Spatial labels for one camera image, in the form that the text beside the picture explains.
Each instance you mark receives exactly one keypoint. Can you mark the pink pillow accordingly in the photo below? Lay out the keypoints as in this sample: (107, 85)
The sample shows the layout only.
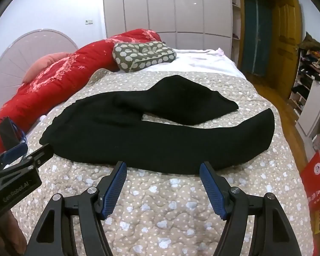
(40, 64)

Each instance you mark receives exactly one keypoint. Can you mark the cluttered shelf unit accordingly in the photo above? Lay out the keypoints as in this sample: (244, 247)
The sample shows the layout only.
(312, 58)

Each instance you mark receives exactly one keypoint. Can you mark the black pants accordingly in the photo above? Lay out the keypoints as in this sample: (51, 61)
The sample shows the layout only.
(149, 144)

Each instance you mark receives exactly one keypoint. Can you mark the round white headboard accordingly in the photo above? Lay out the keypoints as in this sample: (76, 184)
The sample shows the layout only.
(24, 48)

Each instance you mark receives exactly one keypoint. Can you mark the black box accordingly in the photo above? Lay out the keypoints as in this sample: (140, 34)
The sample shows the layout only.
(6, 133)

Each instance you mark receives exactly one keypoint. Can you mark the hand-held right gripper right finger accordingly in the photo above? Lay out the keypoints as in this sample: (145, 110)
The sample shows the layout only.
(210, 186)

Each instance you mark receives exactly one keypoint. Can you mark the teal curtain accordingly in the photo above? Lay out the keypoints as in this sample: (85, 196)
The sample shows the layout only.
(256, 32)

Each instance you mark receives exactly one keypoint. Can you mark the white wall switch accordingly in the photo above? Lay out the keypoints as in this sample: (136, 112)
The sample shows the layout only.
(89, 21)

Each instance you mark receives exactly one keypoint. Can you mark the person's left forearm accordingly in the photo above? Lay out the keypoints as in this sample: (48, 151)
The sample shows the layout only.
(2, 234)

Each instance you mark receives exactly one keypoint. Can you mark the green spotted cushion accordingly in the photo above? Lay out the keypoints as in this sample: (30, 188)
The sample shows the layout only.
(138, 56)

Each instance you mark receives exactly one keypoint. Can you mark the red paper bag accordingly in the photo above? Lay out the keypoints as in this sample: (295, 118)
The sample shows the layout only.
(317, 181)

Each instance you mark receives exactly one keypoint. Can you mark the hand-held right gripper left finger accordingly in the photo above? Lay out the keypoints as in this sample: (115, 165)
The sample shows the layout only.
(114, 184)

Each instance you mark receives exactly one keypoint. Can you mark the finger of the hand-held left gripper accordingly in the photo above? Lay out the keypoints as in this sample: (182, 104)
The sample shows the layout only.
(14, 153)
(40, 156)

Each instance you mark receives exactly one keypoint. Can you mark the white wardrobe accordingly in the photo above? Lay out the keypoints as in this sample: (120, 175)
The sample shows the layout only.
(162, 5)

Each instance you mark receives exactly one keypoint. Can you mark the yellow wooden door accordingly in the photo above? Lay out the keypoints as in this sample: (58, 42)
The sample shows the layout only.
(285, 45)

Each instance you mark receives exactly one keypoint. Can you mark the white bed sheet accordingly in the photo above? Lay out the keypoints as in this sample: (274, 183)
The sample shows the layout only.
(202, 61)

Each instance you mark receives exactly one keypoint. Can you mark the beige spotted quilted blanket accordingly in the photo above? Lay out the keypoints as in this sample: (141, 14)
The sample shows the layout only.
(162, 205)

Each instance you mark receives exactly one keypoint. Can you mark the red embroidered quilt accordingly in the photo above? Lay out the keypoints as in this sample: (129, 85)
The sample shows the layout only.
(56, 85)

